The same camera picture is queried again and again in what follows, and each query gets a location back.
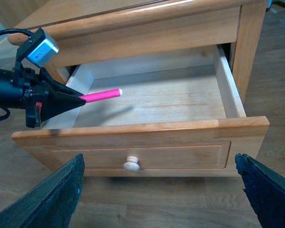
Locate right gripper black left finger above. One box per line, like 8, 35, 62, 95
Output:
0, 154, 85, 228

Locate round wooden drawer knob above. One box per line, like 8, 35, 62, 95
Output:
123, 156, 140, 172

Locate pink marker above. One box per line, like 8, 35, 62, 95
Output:
79, 88, 123, 103

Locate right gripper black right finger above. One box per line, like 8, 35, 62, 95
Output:
235, 153, 285, 228

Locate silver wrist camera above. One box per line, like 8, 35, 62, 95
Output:
16, 28, 59, 68

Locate wooden nightstand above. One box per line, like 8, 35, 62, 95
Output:
18, 0, 267, 100

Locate black camera cable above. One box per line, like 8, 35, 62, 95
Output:
0, 28, 34, 122

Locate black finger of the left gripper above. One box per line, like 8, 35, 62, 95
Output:
39, 67, 83, 97
39, 94, 86, 123

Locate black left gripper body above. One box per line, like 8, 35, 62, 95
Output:
11, 67, 48, 128

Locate wooden drawer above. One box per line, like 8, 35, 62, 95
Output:
11, 45, 269, 177

